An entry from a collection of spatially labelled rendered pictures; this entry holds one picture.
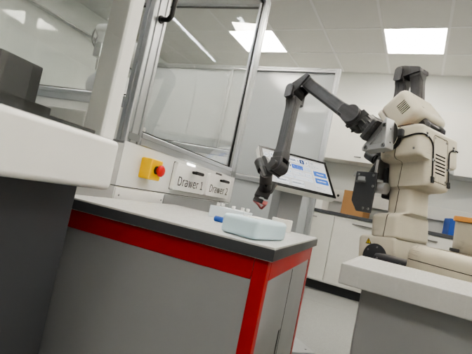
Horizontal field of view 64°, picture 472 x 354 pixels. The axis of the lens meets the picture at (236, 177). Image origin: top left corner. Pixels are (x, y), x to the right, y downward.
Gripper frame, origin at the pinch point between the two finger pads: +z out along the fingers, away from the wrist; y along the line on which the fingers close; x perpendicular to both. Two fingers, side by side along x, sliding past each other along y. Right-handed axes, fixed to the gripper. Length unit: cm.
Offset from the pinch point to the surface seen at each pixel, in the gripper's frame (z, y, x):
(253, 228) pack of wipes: -76, 64, 21
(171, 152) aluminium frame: -41, 23, -31
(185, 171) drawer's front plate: -28.6, 20.6, -28.1
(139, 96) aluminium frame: -69, 28, -35
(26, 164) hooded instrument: -100, 83, -10
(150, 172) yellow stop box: -49, 41, -27
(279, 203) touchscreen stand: 48, -37, -3
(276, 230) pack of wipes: -70, 59, 25
